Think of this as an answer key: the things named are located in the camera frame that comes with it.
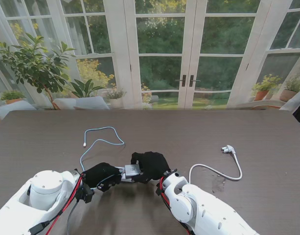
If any white power strip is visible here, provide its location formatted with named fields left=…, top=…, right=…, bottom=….
left=115, top=166, right=140, bottom=184

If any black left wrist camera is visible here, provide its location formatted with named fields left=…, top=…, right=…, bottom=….
left=76, top=183, right=95, bottom=204

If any printed garden window backdrop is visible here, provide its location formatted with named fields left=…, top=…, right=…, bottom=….
left=0, top=0, right=300, bottom=130

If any grey left arm cable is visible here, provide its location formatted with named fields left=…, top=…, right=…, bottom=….
left=66, top=201, right=79, bottom=235

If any white power cord with plug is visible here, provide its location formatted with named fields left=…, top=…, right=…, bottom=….
left=149, top=144, right=243, bottom=183

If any grey charger adapter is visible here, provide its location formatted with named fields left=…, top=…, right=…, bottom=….
left=124, top=164, right=142, bottom=177

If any red left arm cable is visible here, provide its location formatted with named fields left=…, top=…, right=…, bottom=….
left=44, top=172, right=85, bottom=235

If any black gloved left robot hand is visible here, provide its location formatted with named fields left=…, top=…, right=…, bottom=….
left=82, top=162, right=122, bottom=192

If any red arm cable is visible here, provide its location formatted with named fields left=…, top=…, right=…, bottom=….
left=159, top=171, right=192, bottom=235
left=44, top=172, right=85, bottom=235

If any light blue USB cable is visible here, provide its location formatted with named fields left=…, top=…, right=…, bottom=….
left=80, top=126, right=125, bottom=189

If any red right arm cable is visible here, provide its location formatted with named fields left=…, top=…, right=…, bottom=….
left=159, top=171, right=192, bottom=235

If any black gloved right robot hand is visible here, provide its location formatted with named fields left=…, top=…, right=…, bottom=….
left=130, top=151, right=171, bottom=184

